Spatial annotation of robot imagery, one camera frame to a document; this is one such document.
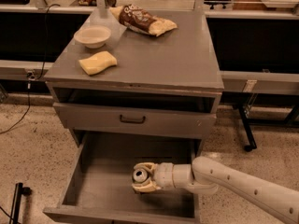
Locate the brown chip bag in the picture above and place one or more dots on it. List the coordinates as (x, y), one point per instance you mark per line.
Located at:
(141, 21)

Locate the green soda can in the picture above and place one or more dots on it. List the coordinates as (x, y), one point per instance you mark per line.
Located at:
(140, 175)

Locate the white bowl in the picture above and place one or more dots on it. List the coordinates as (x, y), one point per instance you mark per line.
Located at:
(93, 37)

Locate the open grey middle drawer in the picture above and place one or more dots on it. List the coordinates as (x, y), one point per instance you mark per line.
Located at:
(99, 191)

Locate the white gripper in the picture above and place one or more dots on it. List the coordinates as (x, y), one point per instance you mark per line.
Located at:
(163, 174)

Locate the black stand leg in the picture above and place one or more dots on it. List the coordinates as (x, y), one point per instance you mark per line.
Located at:
(20, 190)

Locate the grey drawer cabinet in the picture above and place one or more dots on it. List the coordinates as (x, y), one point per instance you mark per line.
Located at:
(177, 71)

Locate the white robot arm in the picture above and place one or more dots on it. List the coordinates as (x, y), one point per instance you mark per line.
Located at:
(203, 176)

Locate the black table leg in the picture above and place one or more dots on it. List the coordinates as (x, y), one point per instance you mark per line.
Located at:
(252, 144)

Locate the closed grey top drawer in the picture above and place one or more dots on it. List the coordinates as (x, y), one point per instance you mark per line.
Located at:
(114, 119)

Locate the yellow sponge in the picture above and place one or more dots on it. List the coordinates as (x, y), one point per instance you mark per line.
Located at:
(97, 63)

